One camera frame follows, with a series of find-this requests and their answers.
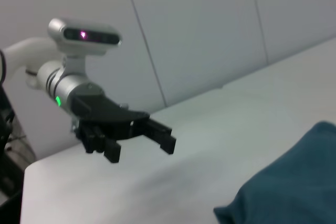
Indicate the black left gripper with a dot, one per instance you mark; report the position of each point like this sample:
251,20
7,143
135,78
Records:
105,116

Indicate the blue shirt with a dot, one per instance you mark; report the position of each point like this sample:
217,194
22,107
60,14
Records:
288,182

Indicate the silver elbow plug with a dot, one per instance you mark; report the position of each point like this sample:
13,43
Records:
74,125

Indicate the black robot torso stand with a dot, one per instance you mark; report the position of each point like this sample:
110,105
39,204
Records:
6,142

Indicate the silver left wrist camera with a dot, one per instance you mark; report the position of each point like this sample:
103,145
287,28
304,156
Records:
84,37

